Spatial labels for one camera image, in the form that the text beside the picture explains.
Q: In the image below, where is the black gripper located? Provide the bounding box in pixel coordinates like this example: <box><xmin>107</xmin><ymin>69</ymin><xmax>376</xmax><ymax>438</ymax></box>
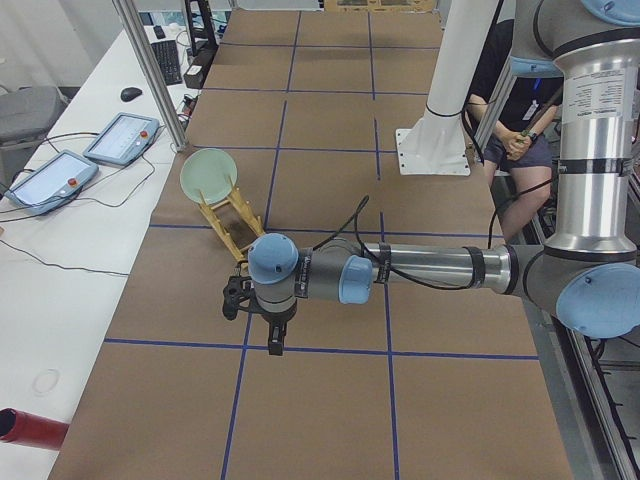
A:
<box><xmin>256</xmin><ymin>296</ymin><xmax>296</xmax><ymax>355</ymax></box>

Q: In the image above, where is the light green plate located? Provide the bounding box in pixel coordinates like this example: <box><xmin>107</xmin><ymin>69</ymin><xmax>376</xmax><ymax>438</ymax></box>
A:
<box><xmin>180</xmin><ymin>148</ymin><xmax>238</xmax><ymax>205</ymax></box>

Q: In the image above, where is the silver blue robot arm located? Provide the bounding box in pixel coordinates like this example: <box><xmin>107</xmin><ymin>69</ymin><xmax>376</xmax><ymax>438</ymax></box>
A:
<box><xmin>223</xmin><ymin>1</ymin><xmax>639</xmax><ymax>355</ymax></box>

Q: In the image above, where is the wooden dish rack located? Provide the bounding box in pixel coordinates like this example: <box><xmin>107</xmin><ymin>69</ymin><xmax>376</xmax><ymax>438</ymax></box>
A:
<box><xmin>196</xmin><ymin>177</ymin><xmax>265</xmax><ymax>261</ymax></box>

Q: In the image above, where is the far teach pendant tablet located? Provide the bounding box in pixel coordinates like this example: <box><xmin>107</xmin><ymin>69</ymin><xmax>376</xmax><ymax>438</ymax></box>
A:
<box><xmin>83</xmin><ymin>112</ymin><xmax>160</xmax><ymax>166</ymax></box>

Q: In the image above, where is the teach pendant tablet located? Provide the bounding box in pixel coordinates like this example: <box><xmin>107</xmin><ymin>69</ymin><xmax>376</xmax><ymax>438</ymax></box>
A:
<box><xmin>5</xmin><ymin>150</ymin><xmax>98</xmax><ymax>214</ymax></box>
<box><xmin>83</xmin><ymin>112</ymin><xmax>160</xmax><ymax>166</ymax></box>

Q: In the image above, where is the near teach pendant tablet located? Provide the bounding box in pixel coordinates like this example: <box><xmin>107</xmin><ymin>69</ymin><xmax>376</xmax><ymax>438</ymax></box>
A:
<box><xmin>5</xmin><ymin>150</ymin><xmax>98</xmax><ymax>214</ymax></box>

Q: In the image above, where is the black box on table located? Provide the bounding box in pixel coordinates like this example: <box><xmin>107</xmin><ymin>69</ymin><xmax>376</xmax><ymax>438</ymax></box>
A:
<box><xmin>183</xmin><ymin>50</ymin><xmax>215</xmax><ymax>90</ymax></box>

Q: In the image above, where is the red cylinder tube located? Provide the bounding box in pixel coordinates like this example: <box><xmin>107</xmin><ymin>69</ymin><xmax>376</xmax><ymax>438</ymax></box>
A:
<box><xmin>1</xmin><ymin>408</ymin><xmax>69</xmax><ymax>450</ymax></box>

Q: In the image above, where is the black computer mouse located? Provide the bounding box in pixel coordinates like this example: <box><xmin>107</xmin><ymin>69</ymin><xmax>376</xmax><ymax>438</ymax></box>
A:
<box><xmin>120</xmin><ymin>87</ymin><xmax>143</xmax><ymax>103</ymax></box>

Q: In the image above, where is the seated person in black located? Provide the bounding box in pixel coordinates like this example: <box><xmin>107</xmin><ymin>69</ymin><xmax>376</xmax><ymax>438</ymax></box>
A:
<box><xmin>467</xmin><ymin>19</ymin><xmax>563</xmax><ymax>240</ymax></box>

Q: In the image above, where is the black keyboard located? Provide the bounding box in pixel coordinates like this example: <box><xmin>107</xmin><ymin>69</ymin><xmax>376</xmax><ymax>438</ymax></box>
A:
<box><xmin>151</xmin><ymin>40</ymin><xmax>182</xmax><ymax>85</ymax></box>

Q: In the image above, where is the grey office chair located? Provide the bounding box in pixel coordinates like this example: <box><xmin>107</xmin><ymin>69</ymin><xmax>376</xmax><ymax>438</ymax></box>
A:
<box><xmin>1</xmin><ymin>86</ymin><xmax>66</xmax><ymax>144</ymax></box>

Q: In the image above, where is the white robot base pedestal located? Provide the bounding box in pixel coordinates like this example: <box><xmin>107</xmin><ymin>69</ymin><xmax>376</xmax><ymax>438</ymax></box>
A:
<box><xmin>396</xmin><ymin>0</ymin><xmax>499</xmax><ymax>176</ymax></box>

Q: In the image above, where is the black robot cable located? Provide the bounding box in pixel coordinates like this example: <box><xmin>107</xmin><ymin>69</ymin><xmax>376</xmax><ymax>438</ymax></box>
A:
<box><xmin>312</xmin><ymin>195</ymin><xmax>556</xmax><ymax>291</ymax></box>

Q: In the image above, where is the aluminium side frame rail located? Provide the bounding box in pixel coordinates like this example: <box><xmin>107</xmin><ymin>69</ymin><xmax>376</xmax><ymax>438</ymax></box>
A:
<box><xmin>529</xmin><ymin>209</ymin><xmax>640</xmax><ymax>480</ymax></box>

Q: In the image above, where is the aluminium frame post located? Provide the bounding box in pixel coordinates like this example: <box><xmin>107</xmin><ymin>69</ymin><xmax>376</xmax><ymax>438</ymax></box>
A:
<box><xmin>112</xmin><ymin>0</ymin><xmax>187</xmax><ymax>152</ymax></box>

